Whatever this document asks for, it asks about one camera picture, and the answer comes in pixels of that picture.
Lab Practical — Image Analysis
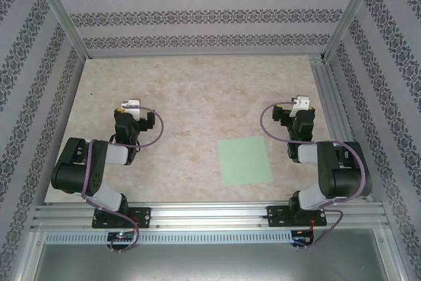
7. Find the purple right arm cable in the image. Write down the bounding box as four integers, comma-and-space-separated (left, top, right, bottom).
260, 101, 368, 253

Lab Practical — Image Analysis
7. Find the light green paper sheet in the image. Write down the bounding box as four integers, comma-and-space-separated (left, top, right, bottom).
217, 136, 274, 187

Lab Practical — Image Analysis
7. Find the small circuit board green light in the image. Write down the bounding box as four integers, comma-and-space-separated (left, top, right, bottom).
107, 232, 134, 242

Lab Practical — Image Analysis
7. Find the small circuit board blue part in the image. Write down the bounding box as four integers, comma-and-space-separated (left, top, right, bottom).
292, 230, 313, 242

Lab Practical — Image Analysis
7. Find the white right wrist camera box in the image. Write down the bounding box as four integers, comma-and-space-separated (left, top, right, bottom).
291, 95, 312, 118

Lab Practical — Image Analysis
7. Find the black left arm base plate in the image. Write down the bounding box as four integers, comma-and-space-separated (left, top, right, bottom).
91, 207, 152, 229

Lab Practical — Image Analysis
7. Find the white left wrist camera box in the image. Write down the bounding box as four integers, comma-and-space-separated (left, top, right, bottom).
120, 98, 143, 120

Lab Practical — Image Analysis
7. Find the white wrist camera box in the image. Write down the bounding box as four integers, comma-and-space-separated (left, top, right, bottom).
120, 98, 143, 120
291, 95, 312, 118

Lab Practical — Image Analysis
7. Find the grey metal panel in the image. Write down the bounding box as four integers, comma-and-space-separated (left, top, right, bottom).
32, 243, 404, 281

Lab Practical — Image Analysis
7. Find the slotted grey cable duct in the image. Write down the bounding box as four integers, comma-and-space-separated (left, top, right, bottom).
44, 230, 293, 245

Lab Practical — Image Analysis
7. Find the aluminium frame post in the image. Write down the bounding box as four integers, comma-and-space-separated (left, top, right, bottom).
320, 0, 385, 63
31, 0, 89, 60

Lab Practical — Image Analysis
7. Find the aluminium side rail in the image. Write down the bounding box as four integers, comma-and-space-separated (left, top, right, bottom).
309, 55, 374, 203

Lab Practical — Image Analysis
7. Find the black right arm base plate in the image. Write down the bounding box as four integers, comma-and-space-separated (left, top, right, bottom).
266, 205, 328, 228

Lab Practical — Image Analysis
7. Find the long aluminium mounting rail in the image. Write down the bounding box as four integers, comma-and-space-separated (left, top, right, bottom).
31, 201, 391, 229

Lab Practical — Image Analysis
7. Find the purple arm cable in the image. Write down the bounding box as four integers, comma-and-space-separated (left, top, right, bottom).
80, 105, 165, 254
260, 101, 368, 253

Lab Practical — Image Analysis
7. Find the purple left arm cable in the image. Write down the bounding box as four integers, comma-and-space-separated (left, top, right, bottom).
80, 105, 165, 254

